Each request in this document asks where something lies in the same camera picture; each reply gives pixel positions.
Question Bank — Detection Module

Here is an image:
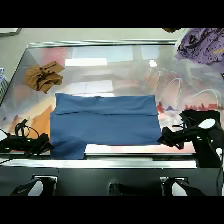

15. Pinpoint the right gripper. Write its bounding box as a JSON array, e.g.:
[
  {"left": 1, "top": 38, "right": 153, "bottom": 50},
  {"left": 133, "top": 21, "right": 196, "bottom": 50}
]
[{"left": 157, "top": 127, "right": 186, "bottom": 150}]

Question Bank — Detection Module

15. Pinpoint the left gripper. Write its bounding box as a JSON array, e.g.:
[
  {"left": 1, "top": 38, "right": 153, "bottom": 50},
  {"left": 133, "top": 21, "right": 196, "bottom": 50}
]
[{"left": 27, "top": 133, "right": 55, "bottom": 155}]

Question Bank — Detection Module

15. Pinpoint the blue T-shirt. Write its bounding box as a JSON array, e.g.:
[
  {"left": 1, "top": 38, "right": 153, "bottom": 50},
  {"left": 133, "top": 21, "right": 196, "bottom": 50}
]
[{"left": 49, "top": 92, "right": 163, "bottom": 160}]

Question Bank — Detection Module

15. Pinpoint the brown garment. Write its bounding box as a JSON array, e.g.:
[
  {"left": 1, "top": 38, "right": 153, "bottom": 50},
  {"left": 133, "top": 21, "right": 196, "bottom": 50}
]
[{"left": 23, "top": 60, "right": 66, "bottom": 94}]

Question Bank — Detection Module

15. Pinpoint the purple garment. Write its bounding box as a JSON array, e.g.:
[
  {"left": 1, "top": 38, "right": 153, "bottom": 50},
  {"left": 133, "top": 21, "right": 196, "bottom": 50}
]
[{"left": 174, "top": 27, "right": 224, "bottom": 66}]

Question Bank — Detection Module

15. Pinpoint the black cable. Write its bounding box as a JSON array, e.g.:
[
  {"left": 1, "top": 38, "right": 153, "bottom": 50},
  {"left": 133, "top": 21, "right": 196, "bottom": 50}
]
[{"left": 14, "top": 118, "right": 42, "bottom": 139}]

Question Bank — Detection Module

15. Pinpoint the silver frame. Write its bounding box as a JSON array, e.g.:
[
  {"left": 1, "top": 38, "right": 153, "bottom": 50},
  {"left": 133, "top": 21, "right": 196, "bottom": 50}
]
[{"left": 0, "top": 151, "right": 224, "bottom": 197}]

